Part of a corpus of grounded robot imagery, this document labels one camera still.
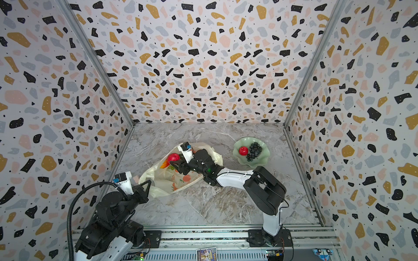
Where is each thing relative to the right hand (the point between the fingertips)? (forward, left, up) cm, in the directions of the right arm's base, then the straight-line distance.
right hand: (175, 159), depth 79 cm
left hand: (-12, +7, +2) cm, 14 cm away
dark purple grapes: (+17, -43, -14) cm, 48 cm away
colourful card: (-36, -17, -18) cm, 44 cm away
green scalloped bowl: (+14, -47, -20) cm, 53 cm away
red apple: (+17, -36, -15) cm, 42 cm away
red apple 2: (0, 0, +2) cm, 2 cm away
